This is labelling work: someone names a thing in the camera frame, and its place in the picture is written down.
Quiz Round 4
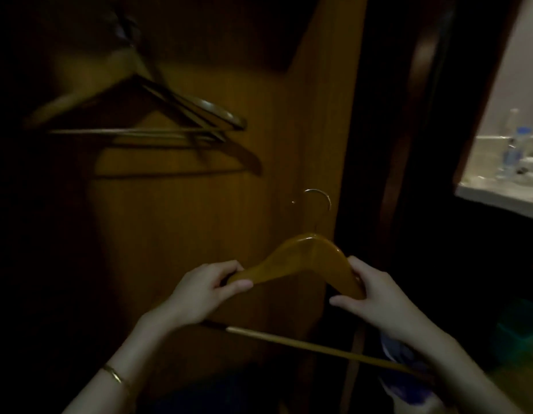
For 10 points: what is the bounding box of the person's right hand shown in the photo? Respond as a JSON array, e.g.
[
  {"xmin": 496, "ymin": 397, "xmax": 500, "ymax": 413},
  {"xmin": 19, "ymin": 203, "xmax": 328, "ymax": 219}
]
[{"xmin": 328, "ymin": 255, "xmax": 427, "ymax": 341}]

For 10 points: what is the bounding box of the person's left hand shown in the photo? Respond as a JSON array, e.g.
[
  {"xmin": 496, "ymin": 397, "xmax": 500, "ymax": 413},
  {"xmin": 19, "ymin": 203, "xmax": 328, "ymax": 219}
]
[{"xmin": 152, "ymin": 259, "xmax": 254, "ymax": 328}]

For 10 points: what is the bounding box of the brown wooden wardrobe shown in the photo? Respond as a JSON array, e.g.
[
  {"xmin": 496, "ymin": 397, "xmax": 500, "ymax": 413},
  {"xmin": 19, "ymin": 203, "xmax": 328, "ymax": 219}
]
[{"xmin": 0, "ymin": 0, "xmax": 370, "ymax": 414}]

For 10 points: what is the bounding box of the person's left forearm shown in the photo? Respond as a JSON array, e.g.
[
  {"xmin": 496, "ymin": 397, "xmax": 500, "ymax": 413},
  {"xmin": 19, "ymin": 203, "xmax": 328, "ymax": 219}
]
[{"xmin": 63, "ymin": 314, "xmax": 177, "ymax": 414}]

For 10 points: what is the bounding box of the person's right forearm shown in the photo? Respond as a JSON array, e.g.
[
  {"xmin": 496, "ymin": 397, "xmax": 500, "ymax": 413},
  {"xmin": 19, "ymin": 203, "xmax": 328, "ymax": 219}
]
[{"xmin": 404, "ymin": 327, "xmax": 526, "ymax": 414}]

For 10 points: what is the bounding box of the blue plastic bag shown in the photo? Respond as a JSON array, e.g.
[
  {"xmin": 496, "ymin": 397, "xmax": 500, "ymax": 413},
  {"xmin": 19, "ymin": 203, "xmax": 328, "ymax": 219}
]
[{"xmin": 380, "ymin": 333, "xmax": 444, "ymax": 412}]

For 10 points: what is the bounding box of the green plastic bin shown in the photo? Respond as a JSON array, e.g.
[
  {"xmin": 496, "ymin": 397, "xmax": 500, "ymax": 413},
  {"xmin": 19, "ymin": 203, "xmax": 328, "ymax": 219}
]
[{"xmin": 494, "ymin": 297, "xmax": 533, "ymax": 369}]

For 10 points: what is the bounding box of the white marble counter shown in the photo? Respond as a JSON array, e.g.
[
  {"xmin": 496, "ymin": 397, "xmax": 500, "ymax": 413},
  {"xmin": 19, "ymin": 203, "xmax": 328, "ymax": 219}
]
[{"xmin": 454, "ymin": 135, "xmax": 533, "ymax": 221}]

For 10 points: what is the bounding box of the clear water bottle blue cap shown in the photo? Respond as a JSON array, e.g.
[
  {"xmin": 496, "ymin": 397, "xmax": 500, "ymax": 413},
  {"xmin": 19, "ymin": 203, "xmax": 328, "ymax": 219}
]
[{"xmin": 497, "ymin": 126, "xmax": 533, "ymax": 182}]

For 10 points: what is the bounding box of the gold bracelet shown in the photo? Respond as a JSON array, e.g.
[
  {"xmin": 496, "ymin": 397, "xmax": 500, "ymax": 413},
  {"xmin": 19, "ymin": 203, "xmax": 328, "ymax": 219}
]
[{"xmin": 101, "ymin": 364, "xmax": 133, "ymax": 396}]

